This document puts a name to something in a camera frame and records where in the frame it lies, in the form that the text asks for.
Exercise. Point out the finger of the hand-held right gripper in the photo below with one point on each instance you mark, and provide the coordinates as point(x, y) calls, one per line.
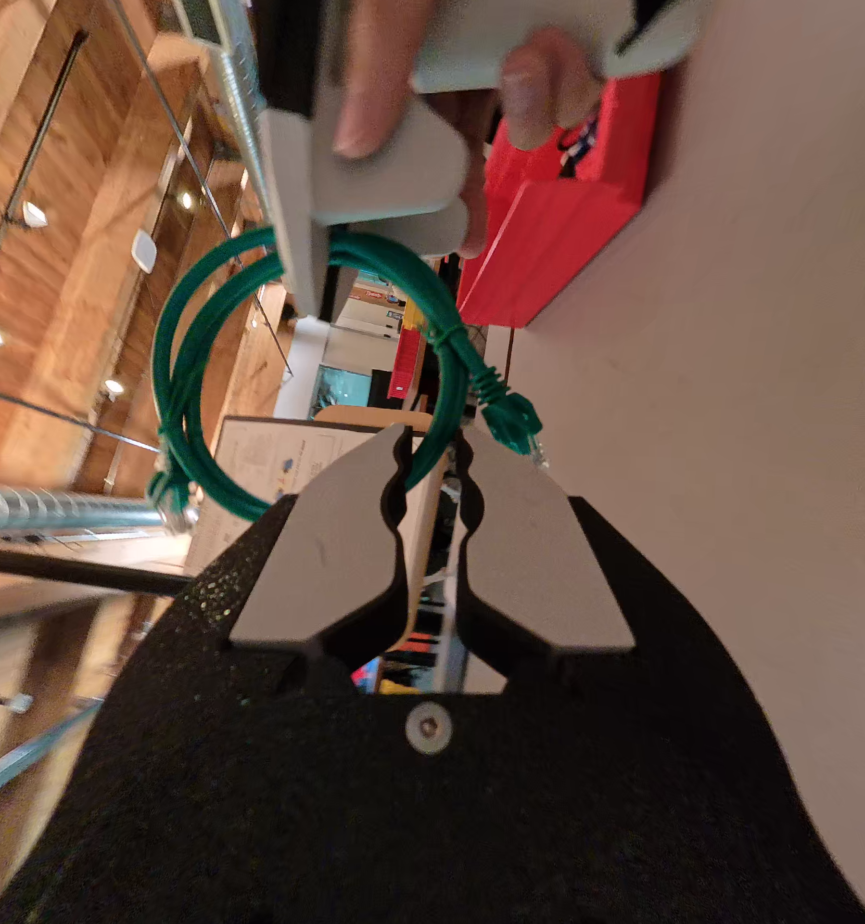
point(397, 181)
point(291, 217)

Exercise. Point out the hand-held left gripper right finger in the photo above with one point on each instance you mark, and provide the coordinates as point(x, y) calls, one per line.
point(541, 571)

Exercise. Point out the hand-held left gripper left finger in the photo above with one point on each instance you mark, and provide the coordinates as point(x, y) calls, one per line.
point(317, 571)

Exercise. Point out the red plastic bin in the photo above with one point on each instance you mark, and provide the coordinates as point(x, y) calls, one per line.
point(548, 246)

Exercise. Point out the person's right hand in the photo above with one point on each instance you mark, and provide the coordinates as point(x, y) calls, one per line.
point(382, 87)

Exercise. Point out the silver ventilation duct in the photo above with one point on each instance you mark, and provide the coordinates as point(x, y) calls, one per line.
point(57, 508)
point(238, 101)

